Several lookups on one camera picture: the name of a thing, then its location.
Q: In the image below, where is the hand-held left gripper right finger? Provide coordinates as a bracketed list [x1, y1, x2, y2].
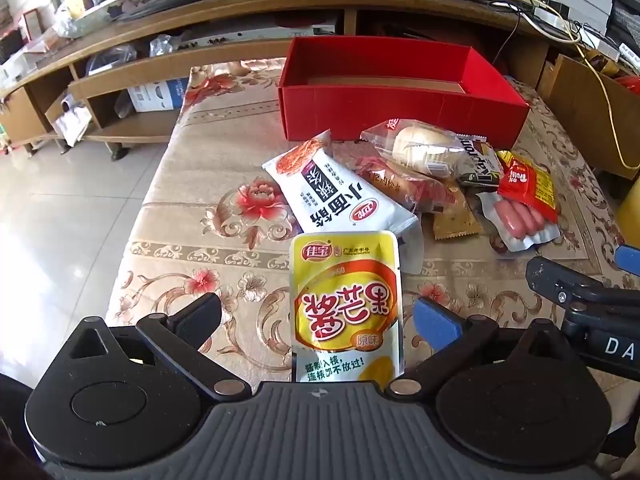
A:
[385, 296, 576, 402]

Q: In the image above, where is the white plastic bag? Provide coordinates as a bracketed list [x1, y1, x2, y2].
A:
[52, 92, 93, 148]

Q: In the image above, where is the pink cake pack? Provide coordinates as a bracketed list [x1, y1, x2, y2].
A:
[332, 142, 466, 216]

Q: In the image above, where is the yellow cable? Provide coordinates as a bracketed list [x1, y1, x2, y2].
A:
[430, 0, 640, 171]

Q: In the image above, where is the red framed certificate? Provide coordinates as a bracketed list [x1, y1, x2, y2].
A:
[19, 9, 42, 43]

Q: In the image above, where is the brown cardboard box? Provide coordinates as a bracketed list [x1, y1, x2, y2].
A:
[537, 55, 640, 181]

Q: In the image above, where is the wooden TV stand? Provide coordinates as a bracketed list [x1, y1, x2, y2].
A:
[0, 0, 640, 161]

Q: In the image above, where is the bun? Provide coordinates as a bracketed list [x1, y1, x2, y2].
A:
[360, 117, 476, 181]

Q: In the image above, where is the floral tablecloth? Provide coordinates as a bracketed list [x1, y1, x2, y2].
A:
[105, 60, 640, 396]

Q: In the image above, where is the golden brown snack packet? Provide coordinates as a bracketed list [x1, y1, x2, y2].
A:
[431, 185, 485, 241]

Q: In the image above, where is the yellow trash bin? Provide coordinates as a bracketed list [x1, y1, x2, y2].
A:
[617, 195, 640, 248]

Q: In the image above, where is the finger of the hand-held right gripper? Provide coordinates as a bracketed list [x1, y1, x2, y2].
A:
[525, 256, 640, 321]
[614, 244, 640, 278]

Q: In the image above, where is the red cardboard box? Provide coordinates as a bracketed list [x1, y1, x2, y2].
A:
[277, 36, 531, 150]

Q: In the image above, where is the clear pack of pink sausages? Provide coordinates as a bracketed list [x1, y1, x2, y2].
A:
[477, 192, 561, 253]

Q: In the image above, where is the green white wafer packet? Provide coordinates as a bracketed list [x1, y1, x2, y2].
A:
[457, 132, 503, 193]

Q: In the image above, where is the silver AV player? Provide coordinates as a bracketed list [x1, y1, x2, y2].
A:
[177, 22, 346, 53]

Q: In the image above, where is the dark red cloth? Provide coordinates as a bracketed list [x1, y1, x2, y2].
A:
[287, 12, 341, 29]

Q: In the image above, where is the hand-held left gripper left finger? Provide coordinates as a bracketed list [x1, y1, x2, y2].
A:
[67, 292, 252, 402]

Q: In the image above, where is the white power strip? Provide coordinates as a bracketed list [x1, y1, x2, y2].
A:
[530, 7, 586, 43]

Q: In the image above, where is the white and blue box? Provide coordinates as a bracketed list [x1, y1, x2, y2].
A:
[127, 77, 191, 113]

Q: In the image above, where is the yellow snack pouch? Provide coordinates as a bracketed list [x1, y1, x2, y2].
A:
[289, 230, 405, 385]

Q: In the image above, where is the black shelf rack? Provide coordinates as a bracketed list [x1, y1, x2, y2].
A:
[607, 0, 640, 71]

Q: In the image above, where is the white purple-striped snack packet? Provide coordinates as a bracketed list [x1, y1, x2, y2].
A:
[262, 130, 421, 242]

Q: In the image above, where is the clear plastic bag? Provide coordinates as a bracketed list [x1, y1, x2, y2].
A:
[150, 34, 188, 58]
[85, 45, 138, 77]

